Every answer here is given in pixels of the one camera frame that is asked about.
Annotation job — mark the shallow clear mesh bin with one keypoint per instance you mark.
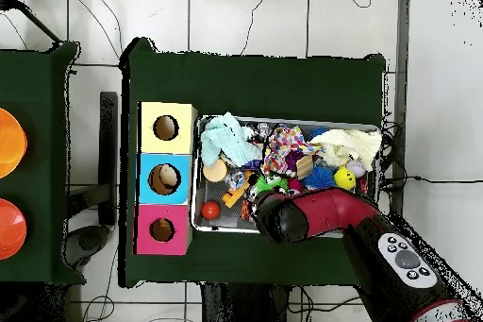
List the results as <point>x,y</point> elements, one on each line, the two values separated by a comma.
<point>198,216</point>

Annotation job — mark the orange flat plastic toy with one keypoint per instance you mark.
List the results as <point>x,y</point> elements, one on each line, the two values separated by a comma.
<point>235,196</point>

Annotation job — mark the black stand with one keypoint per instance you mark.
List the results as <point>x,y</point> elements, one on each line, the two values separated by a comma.
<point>109,148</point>

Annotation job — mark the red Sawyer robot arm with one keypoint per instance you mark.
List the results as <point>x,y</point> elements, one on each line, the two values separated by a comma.
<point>332,212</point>

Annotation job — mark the blue spiky ball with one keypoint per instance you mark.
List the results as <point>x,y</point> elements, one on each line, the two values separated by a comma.
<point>321,178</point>

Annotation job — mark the orange striped tiger plush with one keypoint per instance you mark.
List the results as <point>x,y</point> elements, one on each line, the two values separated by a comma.
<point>245,210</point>

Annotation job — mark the cream yellow cloth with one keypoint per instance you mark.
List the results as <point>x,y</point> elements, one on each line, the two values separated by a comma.
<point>351,144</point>

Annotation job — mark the large yellow ball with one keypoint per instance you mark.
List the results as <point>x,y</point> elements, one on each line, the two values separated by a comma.
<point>345,178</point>

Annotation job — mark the toy hamburger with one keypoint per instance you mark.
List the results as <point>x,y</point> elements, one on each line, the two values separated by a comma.
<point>214,172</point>

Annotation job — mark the wooden box with three holes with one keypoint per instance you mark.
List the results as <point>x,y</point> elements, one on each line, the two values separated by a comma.
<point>167,154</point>

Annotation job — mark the dark green table cloth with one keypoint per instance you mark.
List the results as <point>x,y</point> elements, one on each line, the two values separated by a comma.
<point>249,84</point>
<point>41,110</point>

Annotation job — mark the orange bowl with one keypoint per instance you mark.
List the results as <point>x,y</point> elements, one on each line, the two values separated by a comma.
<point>9,229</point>
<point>9,143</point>

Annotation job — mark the green furry monster toy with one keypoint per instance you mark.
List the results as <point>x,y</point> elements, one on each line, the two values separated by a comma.
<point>272,184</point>

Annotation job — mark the mint green cloth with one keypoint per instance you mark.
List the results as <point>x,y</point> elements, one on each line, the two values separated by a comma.
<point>226,141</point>

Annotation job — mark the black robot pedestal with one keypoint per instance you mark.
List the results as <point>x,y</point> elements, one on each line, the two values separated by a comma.
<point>249,307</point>

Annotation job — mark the colourful polka dot cloth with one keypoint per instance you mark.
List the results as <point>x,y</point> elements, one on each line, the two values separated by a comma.
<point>287,148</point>

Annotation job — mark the red ball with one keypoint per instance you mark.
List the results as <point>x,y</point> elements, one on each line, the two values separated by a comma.
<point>210,210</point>

